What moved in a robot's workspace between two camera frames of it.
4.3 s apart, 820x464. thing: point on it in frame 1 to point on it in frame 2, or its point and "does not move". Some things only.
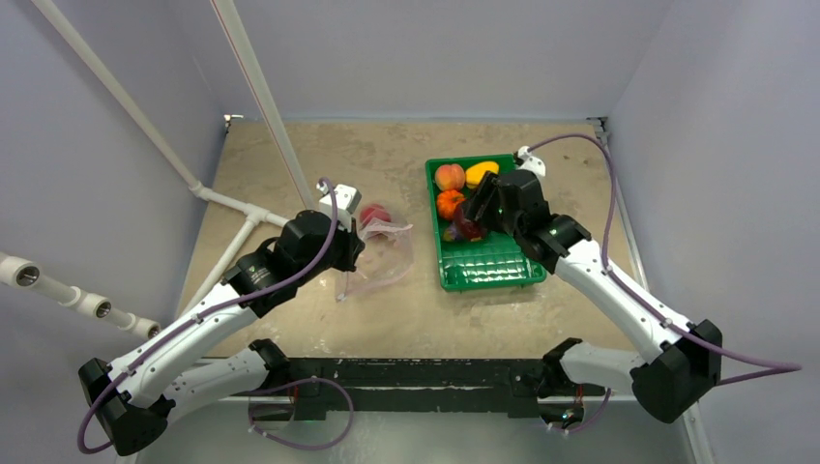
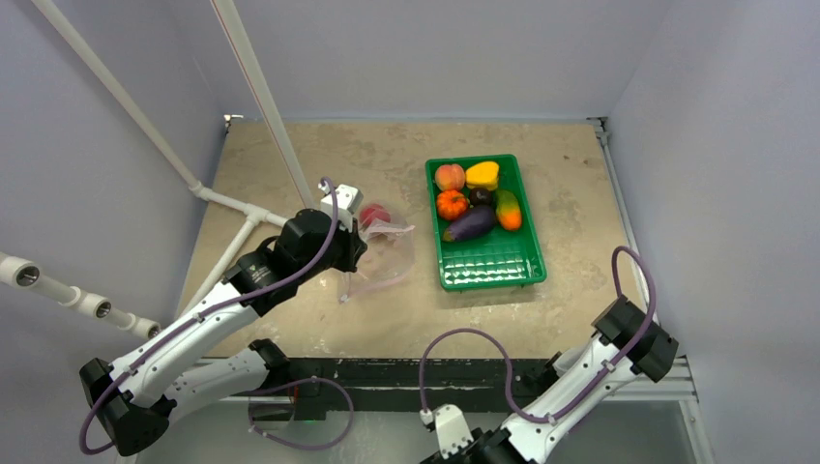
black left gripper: x=352 y=246 does not move
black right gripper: x=486 y=197 to x=478 y=449
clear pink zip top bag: x=387 y=252 does not move
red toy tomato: x=375 y=211 does not move
